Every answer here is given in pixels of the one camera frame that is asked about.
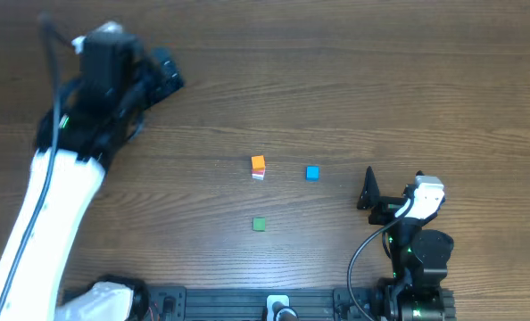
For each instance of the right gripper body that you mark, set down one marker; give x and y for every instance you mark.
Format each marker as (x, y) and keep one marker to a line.
(383, 211)

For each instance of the red cube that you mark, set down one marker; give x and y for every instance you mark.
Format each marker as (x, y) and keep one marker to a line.
(258, 172)

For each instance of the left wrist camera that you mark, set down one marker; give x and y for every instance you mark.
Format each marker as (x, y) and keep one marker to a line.
(106, 27)

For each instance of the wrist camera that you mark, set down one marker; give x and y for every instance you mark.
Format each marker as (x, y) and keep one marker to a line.
(106, 27)
(425, 196)

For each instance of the mounting rail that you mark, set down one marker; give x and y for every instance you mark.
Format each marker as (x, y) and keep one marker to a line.
(229, 305)

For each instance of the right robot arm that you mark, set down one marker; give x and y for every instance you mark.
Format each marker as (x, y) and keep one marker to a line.
(425, 254)

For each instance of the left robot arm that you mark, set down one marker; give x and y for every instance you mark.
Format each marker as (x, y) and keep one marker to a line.
(51, 214)

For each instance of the blue cube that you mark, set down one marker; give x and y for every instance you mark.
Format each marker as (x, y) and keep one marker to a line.
(312, 173)

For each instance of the orange cube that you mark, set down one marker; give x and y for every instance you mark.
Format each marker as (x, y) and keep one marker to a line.
(258, 162)

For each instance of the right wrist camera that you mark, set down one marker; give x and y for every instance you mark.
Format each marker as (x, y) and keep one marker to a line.
(425, 196)

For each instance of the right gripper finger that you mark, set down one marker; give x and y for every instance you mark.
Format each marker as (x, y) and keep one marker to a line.
(419, 174)
(370, 191)

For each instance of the green cube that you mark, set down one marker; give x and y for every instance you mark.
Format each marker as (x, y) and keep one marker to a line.
(259, 224)

